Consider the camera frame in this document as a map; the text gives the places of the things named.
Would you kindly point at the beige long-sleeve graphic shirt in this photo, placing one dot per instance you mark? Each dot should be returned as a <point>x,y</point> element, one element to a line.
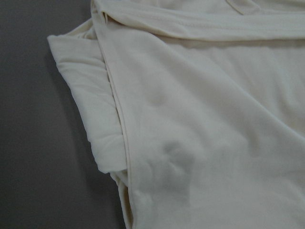
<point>196,108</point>

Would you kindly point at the brown paper table cover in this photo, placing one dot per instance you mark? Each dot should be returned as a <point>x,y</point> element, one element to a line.
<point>48,177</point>

